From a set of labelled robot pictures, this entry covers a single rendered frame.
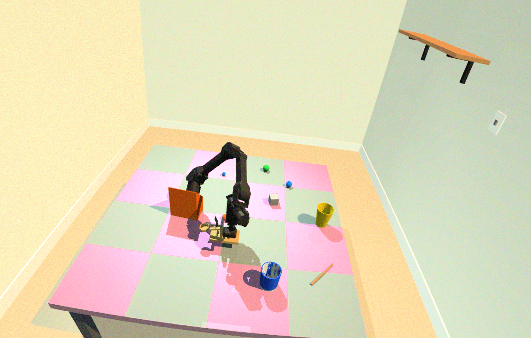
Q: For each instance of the yellow cup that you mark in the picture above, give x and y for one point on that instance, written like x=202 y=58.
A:
x=323 y=214

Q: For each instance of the blue open cylinder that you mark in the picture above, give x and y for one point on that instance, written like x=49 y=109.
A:
x=270 y=275

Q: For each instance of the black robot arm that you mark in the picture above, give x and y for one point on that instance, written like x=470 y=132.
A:
x=241 y=189

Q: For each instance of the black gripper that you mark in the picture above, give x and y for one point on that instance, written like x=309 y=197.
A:
x=231 y=231

